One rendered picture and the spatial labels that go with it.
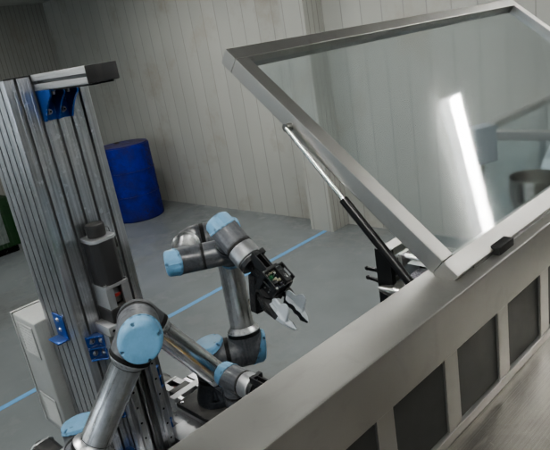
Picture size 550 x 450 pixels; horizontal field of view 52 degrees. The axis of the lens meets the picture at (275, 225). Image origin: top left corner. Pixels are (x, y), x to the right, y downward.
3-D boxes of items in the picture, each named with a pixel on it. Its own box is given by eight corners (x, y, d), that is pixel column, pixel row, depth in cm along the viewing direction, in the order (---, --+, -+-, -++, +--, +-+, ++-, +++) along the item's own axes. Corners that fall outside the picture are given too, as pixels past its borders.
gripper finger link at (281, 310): (293, 323, 134) (273, 292, 138) (285, 336, 138) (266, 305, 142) (304, 319, 136) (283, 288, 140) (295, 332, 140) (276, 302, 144)
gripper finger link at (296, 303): (314, 312, 138) (286, 287, 140) (305, 325, 142) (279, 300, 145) (321, 305, 140) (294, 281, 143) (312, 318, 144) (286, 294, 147)
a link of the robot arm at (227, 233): (228, 219, 158) (226, 204, 150) (253, 247, 154) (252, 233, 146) (204, 235, 155) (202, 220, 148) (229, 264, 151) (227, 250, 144)
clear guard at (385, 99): (510, 9, 167) (511, 7, 166) (657, 116, 149) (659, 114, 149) (241, 63, 101) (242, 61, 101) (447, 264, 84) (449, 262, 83)
